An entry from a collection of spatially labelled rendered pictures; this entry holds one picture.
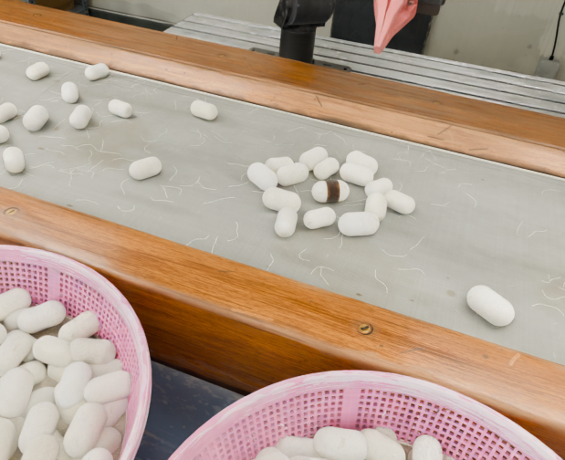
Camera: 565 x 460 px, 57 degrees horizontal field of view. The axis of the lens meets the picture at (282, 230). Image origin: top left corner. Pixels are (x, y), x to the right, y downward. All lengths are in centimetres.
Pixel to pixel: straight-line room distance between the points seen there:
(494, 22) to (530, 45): 19
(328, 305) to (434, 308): 10
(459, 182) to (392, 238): 14
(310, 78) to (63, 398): 50
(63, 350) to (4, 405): 5
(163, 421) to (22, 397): 11
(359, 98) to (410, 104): 6
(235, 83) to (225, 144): 13
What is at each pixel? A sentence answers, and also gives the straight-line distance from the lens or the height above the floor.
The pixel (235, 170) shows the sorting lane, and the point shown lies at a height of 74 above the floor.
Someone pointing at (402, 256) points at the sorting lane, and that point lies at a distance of 47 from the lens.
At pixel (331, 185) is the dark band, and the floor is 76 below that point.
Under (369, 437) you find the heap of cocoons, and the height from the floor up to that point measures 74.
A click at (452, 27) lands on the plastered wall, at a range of 257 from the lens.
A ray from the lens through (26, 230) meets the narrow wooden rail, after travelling 46.
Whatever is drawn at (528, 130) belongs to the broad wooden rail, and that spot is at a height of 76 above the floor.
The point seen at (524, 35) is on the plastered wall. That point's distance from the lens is 259.
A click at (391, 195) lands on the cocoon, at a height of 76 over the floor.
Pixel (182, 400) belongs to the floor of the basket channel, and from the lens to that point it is 43.
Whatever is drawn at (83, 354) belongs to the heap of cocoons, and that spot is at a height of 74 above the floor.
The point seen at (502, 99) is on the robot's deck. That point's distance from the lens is 102.
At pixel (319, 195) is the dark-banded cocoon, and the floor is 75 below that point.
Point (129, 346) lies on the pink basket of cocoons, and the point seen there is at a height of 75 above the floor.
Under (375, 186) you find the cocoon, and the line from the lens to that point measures 52.
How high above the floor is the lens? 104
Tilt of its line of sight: 39 degrees down
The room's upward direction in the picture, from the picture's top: 5 degrees clockwise
